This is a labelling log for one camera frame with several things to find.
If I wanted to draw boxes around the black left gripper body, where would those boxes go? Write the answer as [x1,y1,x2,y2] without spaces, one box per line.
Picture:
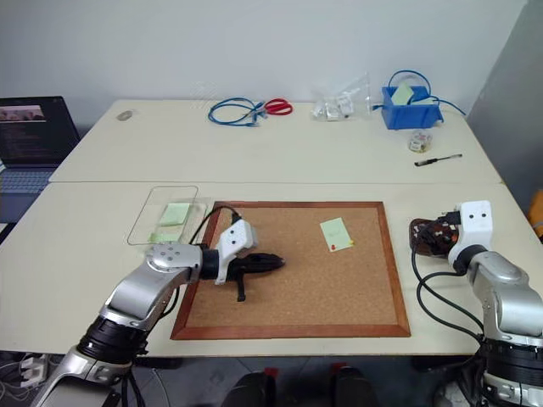
[227,252,267,284]

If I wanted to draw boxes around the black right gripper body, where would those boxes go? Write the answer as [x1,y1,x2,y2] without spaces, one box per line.
[435,210,464,248]

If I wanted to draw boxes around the green sticky note stack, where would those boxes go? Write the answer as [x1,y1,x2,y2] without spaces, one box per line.
[158,202,192,226]

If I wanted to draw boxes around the clear plastic box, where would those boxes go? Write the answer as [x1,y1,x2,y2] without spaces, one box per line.
[126,185,213,246]

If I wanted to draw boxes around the green note pad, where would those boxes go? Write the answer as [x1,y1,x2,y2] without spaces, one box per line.
[391,81,415,105]

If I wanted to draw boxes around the wood framed cork board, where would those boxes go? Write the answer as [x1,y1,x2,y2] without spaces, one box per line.
[170,200,411,341]

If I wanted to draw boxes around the black pen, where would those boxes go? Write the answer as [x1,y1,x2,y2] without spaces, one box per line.
[414,153,463,168]

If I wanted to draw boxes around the small clear round jar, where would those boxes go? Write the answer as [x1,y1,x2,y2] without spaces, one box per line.
[408,130,434,153]

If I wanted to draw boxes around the yellow object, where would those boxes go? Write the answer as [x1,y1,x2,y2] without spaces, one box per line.
[527,202,543,243]

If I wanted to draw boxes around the dark rounded shape with red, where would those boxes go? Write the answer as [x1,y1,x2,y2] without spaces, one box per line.
[220,366,279,407]

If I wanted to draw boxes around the blue plastic bin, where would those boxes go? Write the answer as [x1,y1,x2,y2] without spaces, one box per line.
[380,85,445,131]

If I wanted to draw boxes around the clear plastic bag with parts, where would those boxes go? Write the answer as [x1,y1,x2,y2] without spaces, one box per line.
[309,71,375,123]

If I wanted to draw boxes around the white power strip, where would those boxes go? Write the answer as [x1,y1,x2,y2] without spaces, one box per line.
[15,353,48,386]

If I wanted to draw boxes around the dark laptop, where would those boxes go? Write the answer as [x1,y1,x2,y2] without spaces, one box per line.
[0,96,81,224]

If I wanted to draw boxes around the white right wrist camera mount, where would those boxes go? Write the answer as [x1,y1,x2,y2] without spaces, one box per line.
[447,200,494,264]

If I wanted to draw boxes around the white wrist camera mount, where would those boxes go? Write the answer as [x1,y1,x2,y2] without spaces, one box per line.
[214,218,259,286]
[447,200,494,264]

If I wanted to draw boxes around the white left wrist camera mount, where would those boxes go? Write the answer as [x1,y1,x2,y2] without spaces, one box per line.
[214,218,259,286]

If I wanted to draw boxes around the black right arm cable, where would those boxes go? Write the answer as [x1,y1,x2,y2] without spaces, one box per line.
[410,243,489,340]

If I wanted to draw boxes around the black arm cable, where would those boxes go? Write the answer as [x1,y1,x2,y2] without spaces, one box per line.
[410,243,489,340]
[186,205,243,247]

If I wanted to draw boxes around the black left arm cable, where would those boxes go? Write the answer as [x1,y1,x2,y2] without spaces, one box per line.
[186,205,243,247]

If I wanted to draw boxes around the long blue cable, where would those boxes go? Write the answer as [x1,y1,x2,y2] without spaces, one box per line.
[387,69,467,125]

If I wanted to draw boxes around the coiled blue network cable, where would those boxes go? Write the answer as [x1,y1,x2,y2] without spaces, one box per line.
[207,97,269,129]

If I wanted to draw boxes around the red handled scissors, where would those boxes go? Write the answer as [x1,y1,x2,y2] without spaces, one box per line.
[262,98,295,116]

